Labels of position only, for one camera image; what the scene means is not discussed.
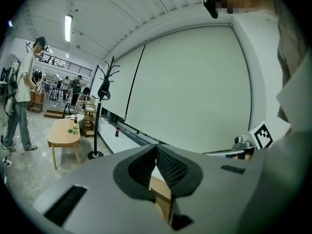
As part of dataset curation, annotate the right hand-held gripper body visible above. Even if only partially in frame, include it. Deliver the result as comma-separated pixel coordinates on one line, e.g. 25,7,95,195
225,120,274,161

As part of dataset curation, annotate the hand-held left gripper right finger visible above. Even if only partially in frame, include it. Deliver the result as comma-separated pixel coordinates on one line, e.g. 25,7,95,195
156,143,204,200

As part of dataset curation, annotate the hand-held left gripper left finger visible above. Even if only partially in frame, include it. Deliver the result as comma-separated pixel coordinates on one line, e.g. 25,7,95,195
113,144,157,202

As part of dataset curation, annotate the black coat rack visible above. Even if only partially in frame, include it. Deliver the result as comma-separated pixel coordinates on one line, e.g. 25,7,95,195
87,56,121,160

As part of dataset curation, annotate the wooden shelf cart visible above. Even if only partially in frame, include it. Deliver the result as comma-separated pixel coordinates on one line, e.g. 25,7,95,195
83,100,97,138

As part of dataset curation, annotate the wide white roller screen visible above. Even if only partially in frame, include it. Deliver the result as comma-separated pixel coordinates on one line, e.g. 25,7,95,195
125,25,252,154

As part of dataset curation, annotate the oval wooden coffee table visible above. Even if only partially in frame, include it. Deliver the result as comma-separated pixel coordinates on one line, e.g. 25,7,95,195
46,118,81,170

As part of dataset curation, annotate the black cap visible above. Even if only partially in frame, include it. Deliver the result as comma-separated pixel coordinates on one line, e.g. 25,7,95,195
97,79,112,100

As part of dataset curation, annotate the narrow white roller screen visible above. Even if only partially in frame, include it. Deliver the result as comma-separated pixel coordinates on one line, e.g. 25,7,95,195
101,44,146,122

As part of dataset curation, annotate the black tripod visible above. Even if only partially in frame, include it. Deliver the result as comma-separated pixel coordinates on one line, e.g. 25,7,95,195
61,103,73,119

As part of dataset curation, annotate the long ceiling light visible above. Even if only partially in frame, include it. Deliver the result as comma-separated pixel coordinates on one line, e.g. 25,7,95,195
64,14,74,43

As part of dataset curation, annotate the black head-worn camera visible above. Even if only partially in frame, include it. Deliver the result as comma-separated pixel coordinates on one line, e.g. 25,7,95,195
203,0,219,20

